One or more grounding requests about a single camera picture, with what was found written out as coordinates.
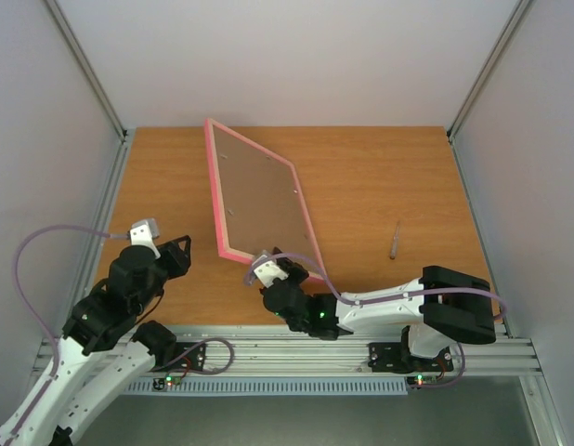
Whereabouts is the pink photo frame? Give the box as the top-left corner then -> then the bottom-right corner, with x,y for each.
204,118 -> 324,282

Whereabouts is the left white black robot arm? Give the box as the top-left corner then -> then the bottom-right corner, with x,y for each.
0,236 -> 191,445

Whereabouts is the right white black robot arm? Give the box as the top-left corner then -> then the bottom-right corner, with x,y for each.
252,257 -> 496,374

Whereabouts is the left controller board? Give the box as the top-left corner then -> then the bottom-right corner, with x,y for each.
151,375 -> 183,391

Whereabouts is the controller board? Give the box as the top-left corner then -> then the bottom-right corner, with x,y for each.
151,375 -> 183,391
407,374 -> 439,388

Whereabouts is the right controller board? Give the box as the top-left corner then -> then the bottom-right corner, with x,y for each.
407,374 -> 439,388

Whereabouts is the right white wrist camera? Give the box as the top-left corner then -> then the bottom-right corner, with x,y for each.
244,251 -> 288,287

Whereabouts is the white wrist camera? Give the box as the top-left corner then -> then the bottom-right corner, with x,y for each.
244,251 -> 288,287
128,218 -> 161,259

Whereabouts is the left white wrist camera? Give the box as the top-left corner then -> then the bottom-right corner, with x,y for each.
128,218 -> 161,259

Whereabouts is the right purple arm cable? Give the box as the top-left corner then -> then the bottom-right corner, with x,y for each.
241,252 -> 509,387

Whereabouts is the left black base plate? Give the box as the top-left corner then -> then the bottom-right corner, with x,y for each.
168,342 -> 206,374

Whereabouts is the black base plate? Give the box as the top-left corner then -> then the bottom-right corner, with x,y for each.
168,342 -> 206,374
368,342 -> 454,374

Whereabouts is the grey slotted cable duct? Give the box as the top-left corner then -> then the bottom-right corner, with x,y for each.
123,376 -> 408,398

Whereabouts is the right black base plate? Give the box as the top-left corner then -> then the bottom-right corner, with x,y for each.
368,342 -> 454,374

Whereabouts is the aluminium front rail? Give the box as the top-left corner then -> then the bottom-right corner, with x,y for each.
31,322 -> 543,377

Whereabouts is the left aluminium corner post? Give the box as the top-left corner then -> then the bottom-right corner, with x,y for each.
43,0 -> 127,141

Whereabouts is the aluminium corner post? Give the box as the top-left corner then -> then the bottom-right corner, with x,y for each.
447,0 -> 535,145
43,0 -> 127,141

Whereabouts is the right aluminium corner post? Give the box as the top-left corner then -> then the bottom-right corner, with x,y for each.
447,0 -> 535,145

